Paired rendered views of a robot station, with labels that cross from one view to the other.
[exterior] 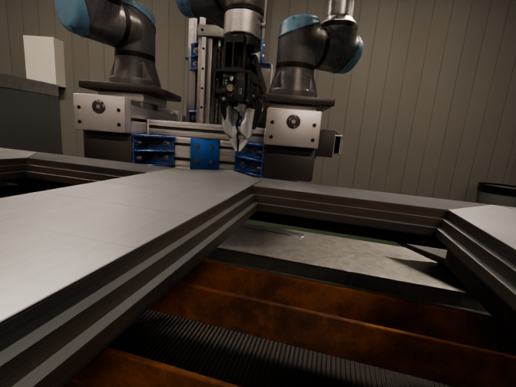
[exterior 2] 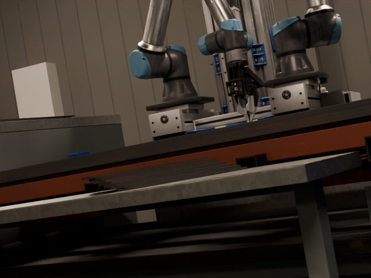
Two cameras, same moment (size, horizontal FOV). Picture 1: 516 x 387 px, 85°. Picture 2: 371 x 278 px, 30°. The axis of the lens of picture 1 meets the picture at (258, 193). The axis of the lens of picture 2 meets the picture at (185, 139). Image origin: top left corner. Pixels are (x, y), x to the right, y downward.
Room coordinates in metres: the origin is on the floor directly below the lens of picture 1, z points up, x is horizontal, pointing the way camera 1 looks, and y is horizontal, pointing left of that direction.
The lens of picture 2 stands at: (-1.78, -0.56, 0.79)
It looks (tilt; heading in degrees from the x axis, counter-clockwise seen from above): 2 degrees up; 20
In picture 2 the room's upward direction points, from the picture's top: 10 degrees counter-clockwise
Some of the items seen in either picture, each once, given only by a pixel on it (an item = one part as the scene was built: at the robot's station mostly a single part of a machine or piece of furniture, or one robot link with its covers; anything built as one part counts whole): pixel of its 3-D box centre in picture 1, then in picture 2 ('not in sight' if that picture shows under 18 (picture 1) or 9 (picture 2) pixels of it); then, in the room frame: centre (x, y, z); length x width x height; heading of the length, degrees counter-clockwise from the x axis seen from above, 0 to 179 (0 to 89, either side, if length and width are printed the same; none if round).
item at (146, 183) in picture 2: not in sight; (134, 178); (-0.43, 0.06, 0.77); 0.45 x 0.20 x 0.04; 76
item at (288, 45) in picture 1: (299, 42); (289, 35); (0.92, -0.09, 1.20); 0.13 x 0.12 x 0.14; 113
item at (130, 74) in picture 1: (135, 72); (178, 89); (0.94, 0.41, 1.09); 0.15 x 0.15 x 0.10
